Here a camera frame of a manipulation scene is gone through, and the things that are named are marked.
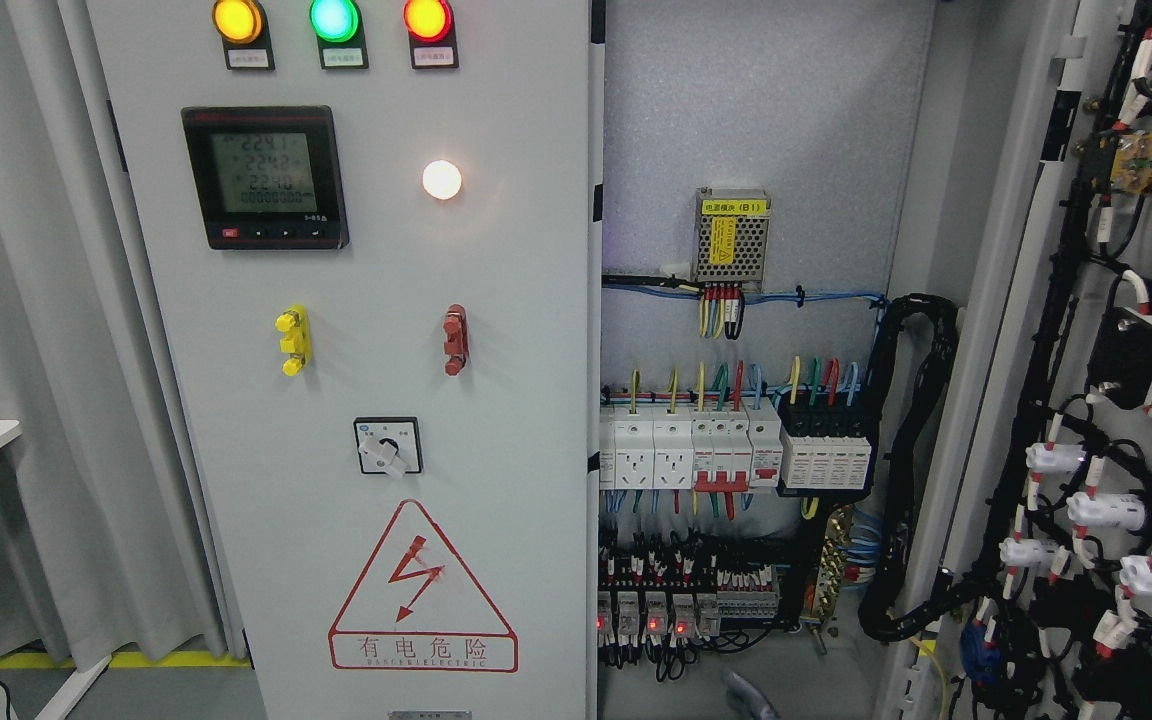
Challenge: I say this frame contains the row of white circuit breakers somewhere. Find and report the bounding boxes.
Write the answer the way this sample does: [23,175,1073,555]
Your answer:
[691,404,783,520]

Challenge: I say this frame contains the green indicator lamp left door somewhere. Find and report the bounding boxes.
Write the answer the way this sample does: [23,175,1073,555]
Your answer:
[308,0,369,70]

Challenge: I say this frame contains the white lit indicator lamp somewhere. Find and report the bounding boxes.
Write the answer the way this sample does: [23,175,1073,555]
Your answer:
[420,159,463,200]

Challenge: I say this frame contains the black cable conduit right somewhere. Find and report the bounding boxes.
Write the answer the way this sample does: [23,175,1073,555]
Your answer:
[856,293,962,644]

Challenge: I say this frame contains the yellow indicator lamp left door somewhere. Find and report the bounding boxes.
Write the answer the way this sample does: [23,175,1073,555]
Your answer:
[211,0,275,70]

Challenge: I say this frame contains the yellow test terminal block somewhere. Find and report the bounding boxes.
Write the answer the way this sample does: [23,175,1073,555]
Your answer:
[274,304,314,377]

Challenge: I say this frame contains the red indicator lamp left door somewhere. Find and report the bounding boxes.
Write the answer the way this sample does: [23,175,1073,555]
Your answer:
[403,0,460,70]

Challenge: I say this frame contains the black digital power meter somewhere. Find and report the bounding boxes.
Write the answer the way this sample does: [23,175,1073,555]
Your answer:
[180,105,349,250]

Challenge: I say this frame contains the black surge protector block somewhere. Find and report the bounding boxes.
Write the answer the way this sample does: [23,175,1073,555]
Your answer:
[776,395,876,501]

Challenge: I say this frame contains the red electric danger warning sticker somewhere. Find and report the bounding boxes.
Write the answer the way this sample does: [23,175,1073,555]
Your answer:
[328,498,518,673]

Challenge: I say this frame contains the white DIN rail sockets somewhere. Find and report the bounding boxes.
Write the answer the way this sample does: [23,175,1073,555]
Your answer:
[599,406,694,488]

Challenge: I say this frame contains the lower relay terminal row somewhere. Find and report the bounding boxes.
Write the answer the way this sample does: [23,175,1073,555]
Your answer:
[594,528,806,682]

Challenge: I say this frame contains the red test terminal block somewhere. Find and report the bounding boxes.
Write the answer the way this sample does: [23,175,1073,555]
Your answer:
[442,304,468,377]

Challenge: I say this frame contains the grey cabinet door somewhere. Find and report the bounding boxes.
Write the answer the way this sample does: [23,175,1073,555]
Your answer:
[90,1,594,719]
[865,1,1152,719]

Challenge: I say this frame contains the metal power supply module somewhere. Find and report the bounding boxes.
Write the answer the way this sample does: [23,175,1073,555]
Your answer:
[692,187,772,285]

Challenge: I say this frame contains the dark grey robot hand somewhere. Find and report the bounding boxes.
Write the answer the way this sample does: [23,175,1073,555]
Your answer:
[722,670,781,720]

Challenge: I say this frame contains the left door rotary selector switch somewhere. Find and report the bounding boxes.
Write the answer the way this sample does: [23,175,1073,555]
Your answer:
[353,416,422,479]

